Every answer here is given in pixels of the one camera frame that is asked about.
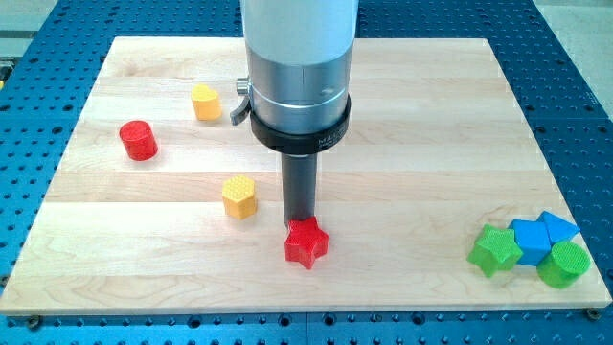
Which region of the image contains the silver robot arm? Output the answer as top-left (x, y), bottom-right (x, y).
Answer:
top-left (231, 0), bottom-right (359, 155)

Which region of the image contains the red star block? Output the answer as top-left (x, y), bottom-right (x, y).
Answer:
top-left (284, 217), bottom-right (329, 269)

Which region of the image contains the yellow hexagon block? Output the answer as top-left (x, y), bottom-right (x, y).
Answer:
top-left (222, 175), bottom-right (257, 219)

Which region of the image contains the green star block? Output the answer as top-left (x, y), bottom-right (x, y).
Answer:
top-left (467, 223), bottom-right (523, 278)

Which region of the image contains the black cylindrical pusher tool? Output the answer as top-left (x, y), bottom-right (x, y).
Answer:
top-left (281, 153), bottom-right (317, 224)

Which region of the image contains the yellow heart block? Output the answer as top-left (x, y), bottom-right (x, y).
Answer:
top-left (191, 83), bottom-right (222, 121)

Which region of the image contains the wooden board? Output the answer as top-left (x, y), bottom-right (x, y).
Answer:
top-left (1, 37), bottom-right (611, 315)

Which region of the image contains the red cylinder block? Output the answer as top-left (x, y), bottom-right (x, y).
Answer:
top-left (119, 120), bottom-right (158, 161)

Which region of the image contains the blue cube block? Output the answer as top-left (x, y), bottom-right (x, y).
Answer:
top-left (509, 219), bottom-right (551, 266)

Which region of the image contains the blue triangle block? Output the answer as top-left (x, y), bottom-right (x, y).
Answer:
top-left (537, 211), bottom-right (579, 244)

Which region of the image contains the green cylinder block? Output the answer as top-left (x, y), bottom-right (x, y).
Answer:
top-left (536, 241), bottom-right (591, 289)

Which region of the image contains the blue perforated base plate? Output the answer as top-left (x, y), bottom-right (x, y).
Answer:
top-left (1, 1), bottom-right (612, 344)

